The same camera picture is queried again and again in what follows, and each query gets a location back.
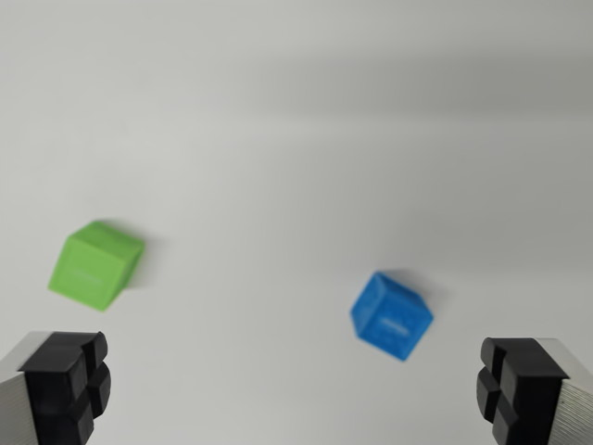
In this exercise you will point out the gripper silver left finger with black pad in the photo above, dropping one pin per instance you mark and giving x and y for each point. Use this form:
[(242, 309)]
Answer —
[(60, 385)]

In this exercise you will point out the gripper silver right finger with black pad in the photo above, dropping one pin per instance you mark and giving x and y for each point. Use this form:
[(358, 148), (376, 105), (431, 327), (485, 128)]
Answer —
[(528, 389)]

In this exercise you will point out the green soft toy cube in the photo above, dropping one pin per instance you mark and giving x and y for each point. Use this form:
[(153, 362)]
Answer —
[(92, 266)]

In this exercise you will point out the blue soft toy cube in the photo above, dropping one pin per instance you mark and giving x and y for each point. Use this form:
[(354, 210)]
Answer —
[(391, 317)]

